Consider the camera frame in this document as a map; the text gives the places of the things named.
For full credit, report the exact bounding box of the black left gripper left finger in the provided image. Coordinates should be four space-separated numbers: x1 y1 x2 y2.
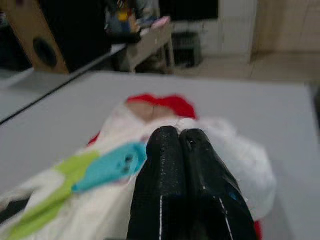
127 125 199 240

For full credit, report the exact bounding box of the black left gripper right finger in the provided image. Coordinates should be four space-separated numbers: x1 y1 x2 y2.
179 128 258 240

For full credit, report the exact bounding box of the white garment green blue print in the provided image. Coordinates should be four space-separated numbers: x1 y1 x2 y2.
0 102 277 240

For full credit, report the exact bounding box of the red cloth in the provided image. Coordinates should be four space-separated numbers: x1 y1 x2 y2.
87 92 264 240

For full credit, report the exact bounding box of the black crate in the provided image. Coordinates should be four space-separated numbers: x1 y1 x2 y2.
171 31 204 69

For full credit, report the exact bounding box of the grey bench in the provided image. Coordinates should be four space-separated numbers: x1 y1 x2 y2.
124 23 176 75

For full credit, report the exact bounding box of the white panelled cupboard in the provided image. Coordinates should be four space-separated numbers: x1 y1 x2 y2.
172 0 259 65

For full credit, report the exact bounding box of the pile of colourful clothes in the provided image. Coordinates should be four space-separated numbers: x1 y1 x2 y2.
104 0 171 35

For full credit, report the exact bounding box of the large black cabinet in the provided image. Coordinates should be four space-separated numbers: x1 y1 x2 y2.
39 0 113 73

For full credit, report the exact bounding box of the black television screen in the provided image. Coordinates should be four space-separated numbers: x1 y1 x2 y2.
159 0 220 22

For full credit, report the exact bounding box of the wooden speaker box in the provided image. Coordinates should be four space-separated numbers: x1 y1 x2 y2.
0 0 70 75

